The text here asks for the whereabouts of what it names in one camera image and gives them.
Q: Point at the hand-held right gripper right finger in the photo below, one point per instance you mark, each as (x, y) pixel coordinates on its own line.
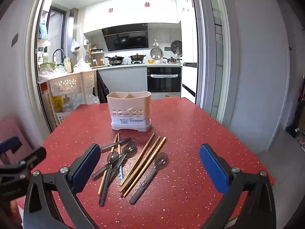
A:
(213, 169)

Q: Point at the black range hood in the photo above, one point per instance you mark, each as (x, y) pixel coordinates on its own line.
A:
(126, 38)

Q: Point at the dark wall switch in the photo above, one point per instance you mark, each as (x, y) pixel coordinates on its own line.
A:
(14, 40)

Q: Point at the white hanging plastic bag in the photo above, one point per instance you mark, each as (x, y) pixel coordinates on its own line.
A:
(75, 45)

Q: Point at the black hanging garment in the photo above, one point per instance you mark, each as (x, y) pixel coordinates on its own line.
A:
(102, 88)

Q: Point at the small stainless pot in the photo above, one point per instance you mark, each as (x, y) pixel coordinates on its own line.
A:
(171, 60)

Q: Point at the grey base cabinets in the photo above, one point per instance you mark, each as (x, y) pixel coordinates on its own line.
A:
(124, 81)

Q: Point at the white upper cabinets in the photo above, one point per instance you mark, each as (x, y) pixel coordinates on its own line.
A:
(128, 14)

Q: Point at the yellow oil bottle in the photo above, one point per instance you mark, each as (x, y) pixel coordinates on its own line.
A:
(57, 103)

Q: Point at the white tall cabinet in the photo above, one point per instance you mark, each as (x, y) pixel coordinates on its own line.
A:
(188, 40)

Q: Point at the green plastic basin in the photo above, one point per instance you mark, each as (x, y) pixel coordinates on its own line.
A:
(47, 65)

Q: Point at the hanging metal strainer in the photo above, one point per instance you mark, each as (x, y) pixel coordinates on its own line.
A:
(156, 52)

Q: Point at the red wall decal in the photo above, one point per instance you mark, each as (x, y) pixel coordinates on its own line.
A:
(147, 4)

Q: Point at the beige perforated basket cart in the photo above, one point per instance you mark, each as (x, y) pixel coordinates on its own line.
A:
(64, 83)

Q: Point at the black kitchen faucet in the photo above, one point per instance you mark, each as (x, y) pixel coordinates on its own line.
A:
(58, 50)

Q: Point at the wooden chopstick blue patterned end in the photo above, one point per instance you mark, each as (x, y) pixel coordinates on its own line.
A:
(120, 171)

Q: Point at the lidded frying pan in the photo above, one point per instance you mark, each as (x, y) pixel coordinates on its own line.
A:
(137, 57)

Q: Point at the beige utensil holder white base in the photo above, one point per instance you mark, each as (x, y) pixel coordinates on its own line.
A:
(128, 109)

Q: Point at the spice rack with bottles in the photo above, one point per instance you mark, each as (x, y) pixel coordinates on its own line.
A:
(95, 57)

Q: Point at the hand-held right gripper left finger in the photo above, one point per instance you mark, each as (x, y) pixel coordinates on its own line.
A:
(87, 169)

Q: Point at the black built-in oven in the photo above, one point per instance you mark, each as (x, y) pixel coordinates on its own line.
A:
(164, 83)

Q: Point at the clear plastic bag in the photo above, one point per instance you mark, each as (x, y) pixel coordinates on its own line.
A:
(82, 66)
(50, 74)

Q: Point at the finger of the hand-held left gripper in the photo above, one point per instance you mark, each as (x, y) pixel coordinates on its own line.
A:
(33, 157)
(10, 143)

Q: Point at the black wok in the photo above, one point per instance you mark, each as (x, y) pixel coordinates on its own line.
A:
(115, 59)

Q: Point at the blue packet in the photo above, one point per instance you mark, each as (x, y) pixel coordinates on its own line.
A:
(44, 29)

